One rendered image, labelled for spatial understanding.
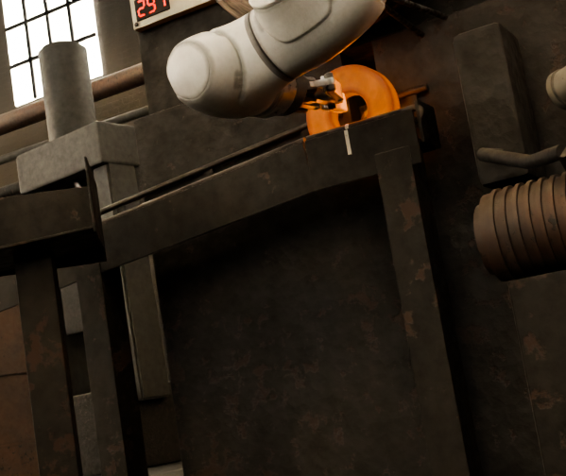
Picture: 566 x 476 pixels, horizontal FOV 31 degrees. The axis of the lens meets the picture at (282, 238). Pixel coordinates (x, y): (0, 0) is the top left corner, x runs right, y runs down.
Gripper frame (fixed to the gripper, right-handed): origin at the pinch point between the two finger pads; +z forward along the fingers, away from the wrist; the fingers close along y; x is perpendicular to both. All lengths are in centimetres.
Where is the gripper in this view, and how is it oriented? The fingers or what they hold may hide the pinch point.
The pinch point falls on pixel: (333, 101)
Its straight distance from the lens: 161.5
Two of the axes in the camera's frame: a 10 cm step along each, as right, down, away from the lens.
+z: 4.7, -0.2, 8.8
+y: 8.6, -2.2, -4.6
